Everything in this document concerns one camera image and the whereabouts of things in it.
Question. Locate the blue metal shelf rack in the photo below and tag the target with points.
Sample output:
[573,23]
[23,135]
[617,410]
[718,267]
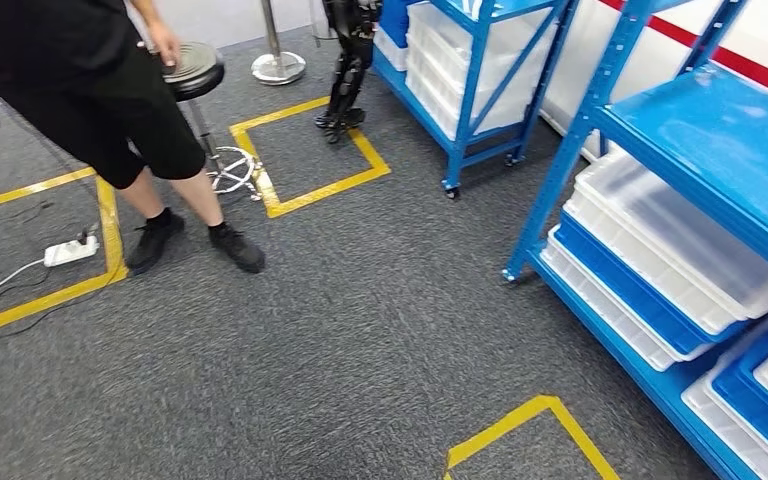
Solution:
[722,132]
[460,132]

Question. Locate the skeletal metal robot legs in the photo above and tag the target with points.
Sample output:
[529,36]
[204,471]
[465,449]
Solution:
[351,66]

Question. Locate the blue plastic crate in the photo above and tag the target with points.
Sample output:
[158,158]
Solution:
[394,20]
[622,285]
[755,404]

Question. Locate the yellow floor tape square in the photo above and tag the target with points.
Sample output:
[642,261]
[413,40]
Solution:
[496,430]
[112,232]

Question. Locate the black round swivel stool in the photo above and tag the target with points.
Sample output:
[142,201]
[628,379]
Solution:
[195,69]

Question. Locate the white power strip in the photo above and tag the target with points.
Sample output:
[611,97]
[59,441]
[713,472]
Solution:
[69,252]

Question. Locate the person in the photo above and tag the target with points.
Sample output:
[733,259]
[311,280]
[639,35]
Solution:
[79,79]

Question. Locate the chrome stanchion post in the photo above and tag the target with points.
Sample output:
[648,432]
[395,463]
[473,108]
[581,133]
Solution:
[278,66]

